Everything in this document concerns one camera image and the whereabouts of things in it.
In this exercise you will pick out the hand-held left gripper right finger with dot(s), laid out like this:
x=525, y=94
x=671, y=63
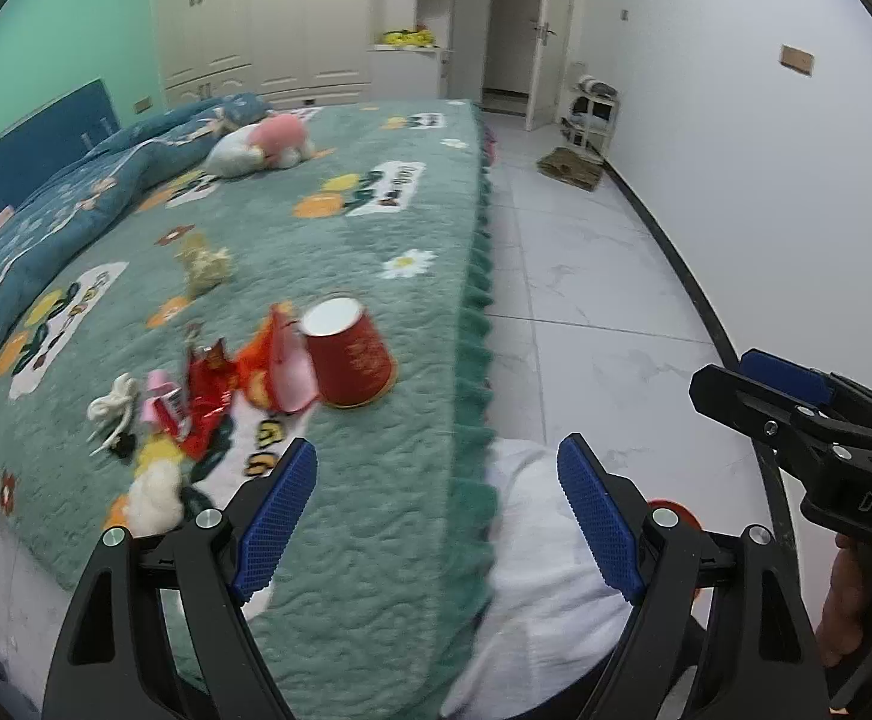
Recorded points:
x=597, y=517

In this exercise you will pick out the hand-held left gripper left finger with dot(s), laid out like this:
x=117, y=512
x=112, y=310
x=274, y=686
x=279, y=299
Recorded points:
x=278, y=517

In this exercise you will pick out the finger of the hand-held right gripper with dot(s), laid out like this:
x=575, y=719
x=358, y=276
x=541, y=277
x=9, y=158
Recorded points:
x=784, y=375
x=751, y=401

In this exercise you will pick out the pink plastic object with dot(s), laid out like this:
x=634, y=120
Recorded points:
x=158, y=390

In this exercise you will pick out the person's right hand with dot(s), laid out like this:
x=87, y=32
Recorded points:
x=848, y=600

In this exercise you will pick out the red candy wrapper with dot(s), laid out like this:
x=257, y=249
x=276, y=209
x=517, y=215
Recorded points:
x=207, y=397

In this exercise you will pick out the red and orange snack bag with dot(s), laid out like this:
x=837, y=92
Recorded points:
x=271, y=367

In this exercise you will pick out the small black object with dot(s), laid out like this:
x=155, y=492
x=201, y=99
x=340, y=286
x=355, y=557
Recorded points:
x=123, y=446

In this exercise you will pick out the red paper cup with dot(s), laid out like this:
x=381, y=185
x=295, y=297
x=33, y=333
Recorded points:
x=350, y=360

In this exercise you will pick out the white small toy figure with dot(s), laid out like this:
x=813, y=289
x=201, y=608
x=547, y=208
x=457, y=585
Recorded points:
x=114, y=405

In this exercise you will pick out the green printed bed cover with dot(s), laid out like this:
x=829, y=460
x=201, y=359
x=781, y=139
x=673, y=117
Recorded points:
x=376, y=315

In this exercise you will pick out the beige crumpled paper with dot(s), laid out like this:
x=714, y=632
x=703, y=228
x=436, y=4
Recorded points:
x=203, y=266

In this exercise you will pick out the brown doormat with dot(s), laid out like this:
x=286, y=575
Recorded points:
x=571, y=169

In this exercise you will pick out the white storage rack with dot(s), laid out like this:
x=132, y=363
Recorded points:
x=593, y=120

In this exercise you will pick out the blue floral quilt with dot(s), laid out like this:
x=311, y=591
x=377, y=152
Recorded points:
x=69, y=202

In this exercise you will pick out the pink and white plush toy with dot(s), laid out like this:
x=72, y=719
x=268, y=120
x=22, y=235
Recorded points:
x=271, y=139

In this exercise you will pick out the white door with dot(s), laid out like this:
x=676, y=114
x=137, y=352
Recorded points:
x=548, y=52

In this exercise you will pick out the blue padded headboard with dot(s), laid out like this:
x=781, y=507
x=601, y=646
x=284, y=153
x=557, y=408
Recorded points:
x=31, y=142

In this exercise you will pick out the cream open shelf unit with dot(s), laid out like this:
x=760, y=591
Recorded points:
x=406, y=75

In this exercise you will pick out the yellow items on shelf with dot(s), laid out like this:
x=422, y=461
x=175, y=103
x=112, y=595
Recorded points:
x=410, y=37

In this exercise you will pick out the cream wardrobe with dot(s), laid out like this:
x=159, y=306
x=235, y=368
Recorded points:
x=271, y=15

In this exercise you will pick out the brown wall plate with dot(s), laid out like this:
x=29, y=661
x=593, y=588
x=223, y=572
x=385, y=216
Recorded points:
x=796, y=58

